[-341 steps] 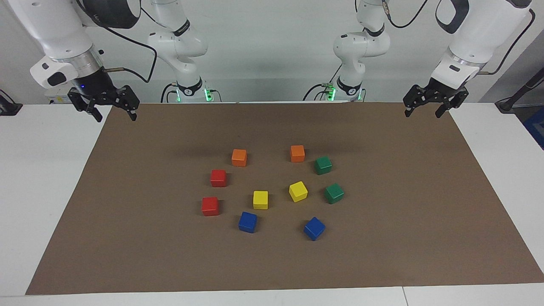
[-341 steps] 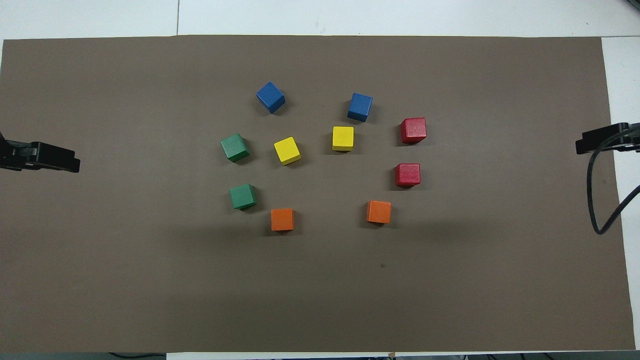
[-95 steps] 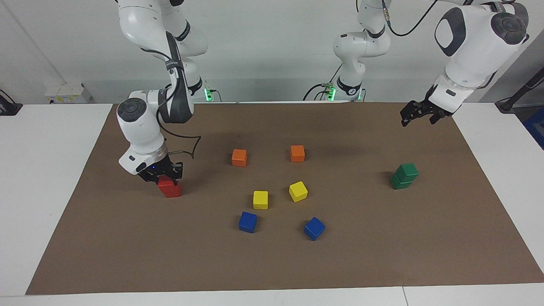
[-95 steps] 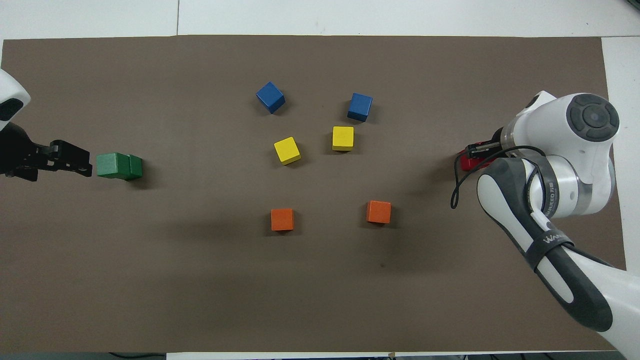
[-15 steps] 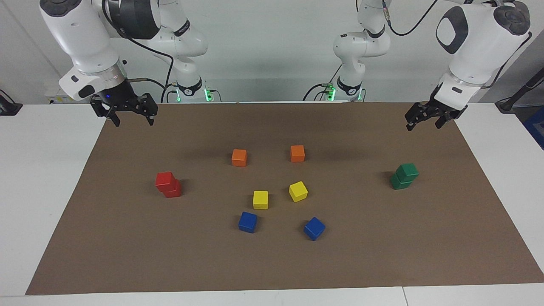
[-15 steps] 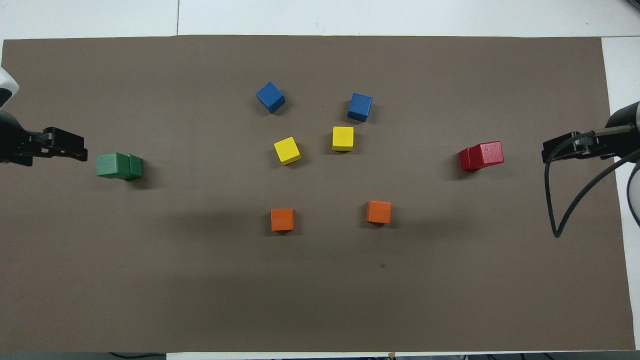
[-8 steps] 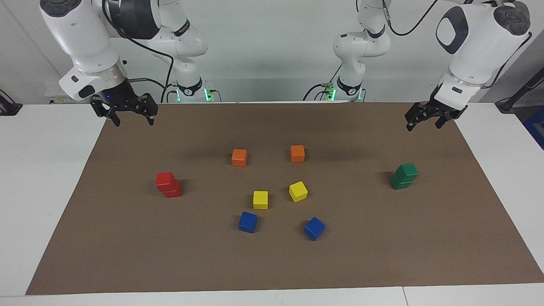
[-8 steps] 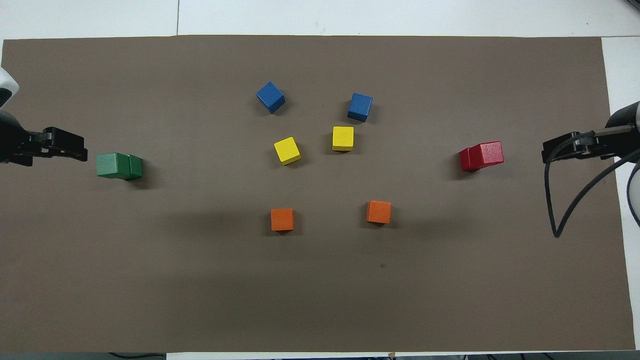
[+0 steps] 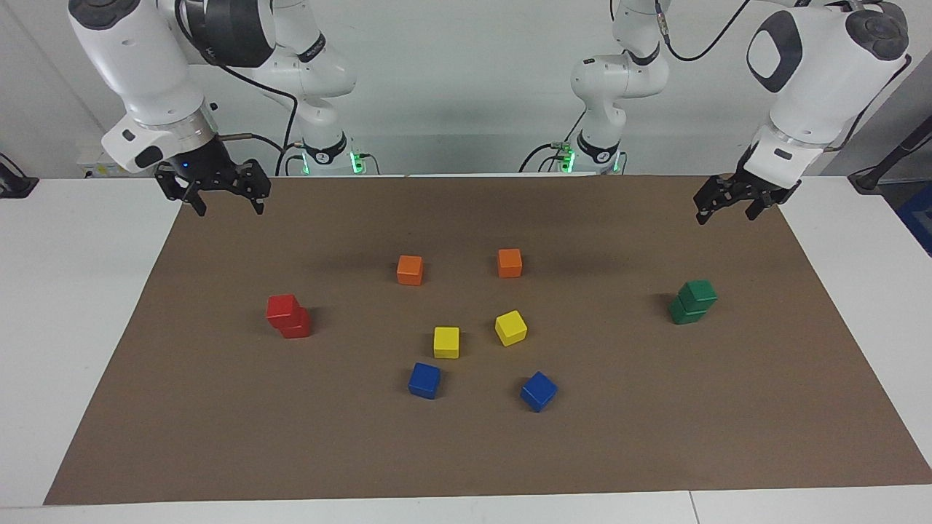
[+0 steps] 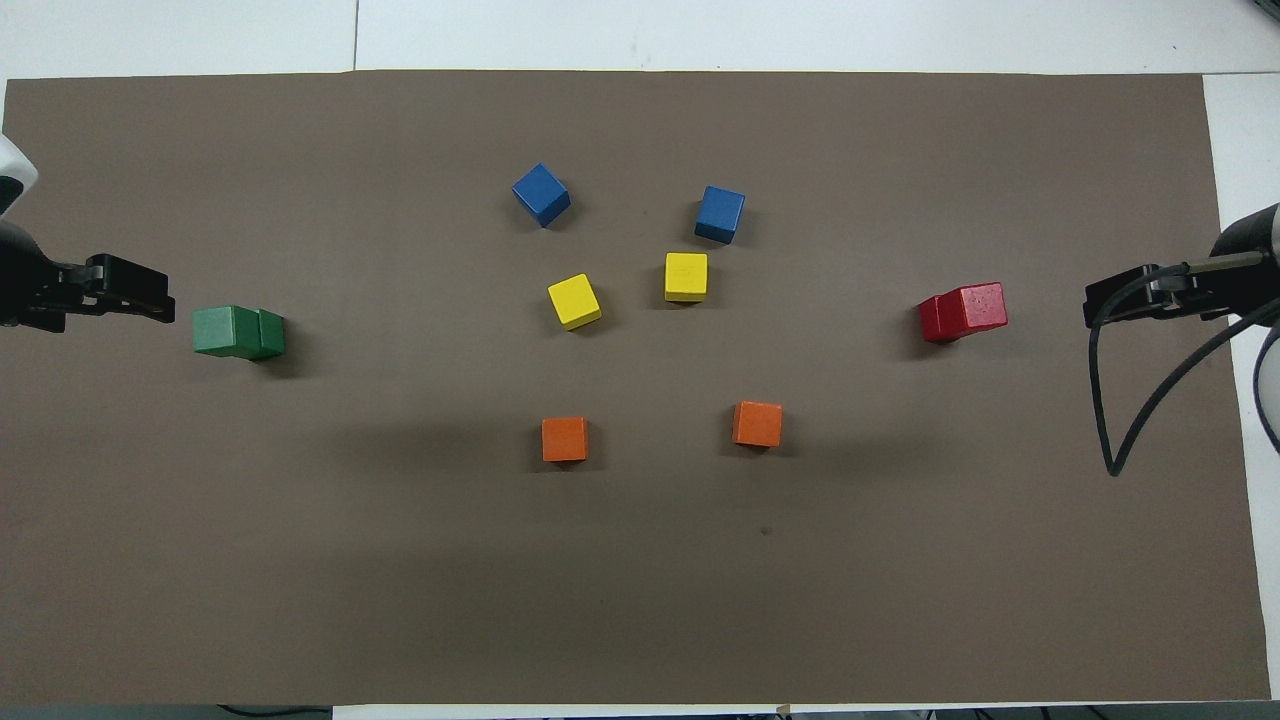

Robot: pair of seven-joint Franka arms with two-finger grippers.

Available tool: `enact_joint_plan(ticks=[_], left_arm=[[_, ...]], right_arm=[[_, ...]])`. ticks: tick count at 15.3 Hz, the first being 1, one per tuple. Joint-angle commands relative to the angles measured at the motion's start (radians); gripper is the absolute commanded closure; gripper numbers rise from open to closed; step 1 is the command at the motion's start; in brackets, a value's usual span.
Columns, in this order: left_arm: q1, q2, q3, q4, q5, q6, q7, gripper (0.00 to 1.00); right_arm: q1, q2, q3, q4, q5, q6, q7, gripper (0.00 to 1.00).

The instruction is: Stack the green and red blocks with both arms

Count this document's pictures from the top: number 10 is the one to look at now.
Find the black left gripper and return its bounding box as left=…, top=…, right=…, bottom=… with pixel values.
left=0, top=220, right=176, bottom=331

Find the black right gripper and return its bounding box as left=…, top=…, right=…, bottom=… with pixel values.
left=1085, top=203, right=1280, bottom=328

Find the brown paper table mat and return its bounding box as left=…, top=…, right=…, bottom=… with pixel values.
left=0, top=70, right=1273, bottom=706

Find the orange wooden cube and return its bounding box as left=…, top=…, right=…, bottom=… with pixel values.
left=541, top=416, right=590, bottom=464
left=731, top=400, right=784, bottom=449

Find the blue wooden cube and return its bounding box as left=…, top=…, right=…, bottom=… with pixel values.
left=695, top=185, right=747, bottom=246
left=512, top=163, right=572, bottom=229

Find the yellow wooden cube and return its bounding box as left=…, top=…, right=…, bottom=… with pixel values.
left=664, top=252, right=710, bottom=304
left=547, top=273, right=603, bottom=332

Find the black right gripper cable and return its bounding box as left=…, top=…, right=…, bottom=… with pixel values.
left=1088, top=255, right=1280, bottom=477

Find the black floor cable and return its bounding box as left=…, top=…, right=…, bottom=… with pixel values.
left=215, top=704, right=333, bottom=720

